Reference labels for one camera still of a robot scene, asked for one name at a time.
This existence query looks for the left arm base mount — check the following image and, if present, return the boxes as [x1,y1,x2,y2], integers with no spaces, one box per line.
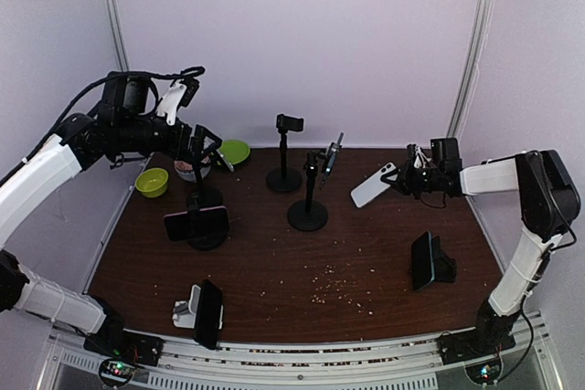
[83,332,164,389]

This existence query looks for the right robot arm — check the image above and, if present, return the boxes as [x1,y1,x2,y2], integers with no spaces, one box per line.
[380,147,581,355]

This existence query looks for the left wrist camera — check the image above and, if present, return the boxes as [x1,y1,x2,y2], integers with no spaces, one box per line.
[155,77,200,126]

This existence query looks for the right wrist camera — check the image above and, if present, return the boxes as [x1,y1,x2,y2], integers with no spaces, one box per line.
[407,137,463,174]

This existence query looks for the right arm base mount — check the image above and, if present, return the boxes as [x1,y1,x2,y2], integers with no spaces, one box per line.
[437,315,516,386]

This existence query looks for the white patterned bowl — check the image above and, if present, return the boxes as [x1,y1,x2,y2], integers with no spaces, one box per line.
[174,157,211,182]

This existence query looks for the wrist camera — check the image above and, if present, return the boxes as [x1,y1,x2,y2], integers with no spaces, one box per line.
[155,77,200,126]
[407,137,463,174]

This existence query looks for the black round-base phone stand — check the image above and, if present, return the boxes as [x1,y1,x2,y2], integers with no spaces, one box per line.
[266,113,304,193]

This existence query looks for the white desktop phone stand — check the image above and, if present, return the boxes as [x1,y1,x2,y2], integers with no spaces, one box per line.
[172,285,201,329]

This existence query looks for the white smartphone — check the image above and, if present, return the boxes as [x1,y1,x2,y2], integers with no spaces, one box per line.
[350,163,397,208]

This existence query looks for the aluminium frame post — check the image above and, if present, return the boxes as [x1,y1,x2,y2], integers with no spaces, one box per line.
[103,0,129,71]
[447,0,494,137]

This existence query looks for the right aluminium frame post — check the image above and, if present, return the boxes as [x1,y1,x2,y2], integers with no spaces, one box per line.
[447,0,494,137]

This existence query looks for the black round-base tall stand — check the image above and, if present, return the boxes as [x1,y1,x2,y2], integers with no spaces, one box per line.
[287,150,328,232]

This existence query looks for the green bowl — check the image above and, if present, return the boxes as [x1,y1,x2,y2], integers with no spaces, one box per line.
[134,168,169,198]

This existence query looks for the front aluminium rail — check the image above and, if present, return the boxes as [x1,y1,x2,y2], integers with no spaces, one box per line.
[40,325,563,390]

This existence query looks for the green plate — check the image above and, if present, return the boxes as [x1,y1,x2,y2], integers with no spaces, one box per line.
[219,139,250,165]

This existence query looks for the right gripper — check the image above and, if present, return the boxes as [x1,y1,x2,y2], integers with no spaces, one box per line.
[382,157,444,198]

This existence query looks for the dark blue-edged smartphone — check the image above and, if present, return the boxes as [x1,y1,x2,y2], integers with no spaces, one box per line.
[319,132,345,189]

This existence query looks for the small phone on rear stand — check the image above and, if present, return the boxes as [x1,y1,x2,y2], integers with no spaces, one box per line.
[210,149,234,173]

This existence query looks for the black folding wedge stand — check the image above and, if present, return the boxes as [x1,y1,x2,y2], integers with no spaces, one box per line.
[431,236,457,283]

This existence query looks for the black stand left centre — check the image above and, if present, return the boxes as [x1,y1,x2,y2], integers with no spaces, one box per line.
[186,158,230,251]

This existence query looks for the black phone teal edge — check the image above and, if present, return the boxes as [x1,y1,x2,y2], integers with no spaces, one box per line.
[410,231,435,291]

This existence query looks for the black phone front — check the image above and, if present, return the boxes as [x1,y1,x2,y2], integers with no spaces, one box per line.
[193,279,223,350]

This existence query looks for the black phone pink edge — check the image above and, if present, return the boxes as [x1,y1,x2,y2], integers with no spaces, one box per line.
[163,206,230,241]

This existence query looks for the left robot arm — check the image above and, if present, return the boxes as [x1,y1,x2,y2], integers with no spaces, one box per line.
[1,66,221,357]

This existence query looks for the left aluminium frame post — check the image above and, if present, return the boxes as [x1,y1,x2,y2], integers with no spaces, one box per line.
[103,0,129,71]

